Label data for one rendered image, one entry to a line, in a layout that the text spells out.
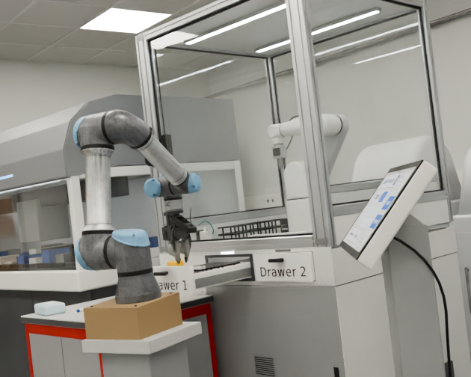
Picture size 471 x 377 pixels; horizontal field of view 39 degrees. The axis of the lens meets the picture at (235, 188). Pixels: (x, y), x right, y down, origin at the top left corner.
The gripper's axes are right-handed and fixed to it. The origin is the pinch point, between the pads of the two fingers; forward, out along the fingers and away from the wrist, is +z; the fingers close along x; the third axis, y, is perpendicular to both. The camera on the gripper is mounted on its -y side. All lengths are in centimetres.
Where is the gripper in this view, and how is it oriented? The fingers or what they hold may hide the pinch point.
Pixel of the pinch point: (183, 259)
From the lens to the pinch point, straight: 267.6
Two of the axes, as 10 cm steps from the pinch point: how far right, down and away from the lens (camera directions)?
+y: -7.0, 1.0, 7.1
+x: -7.1, 0.6, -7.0
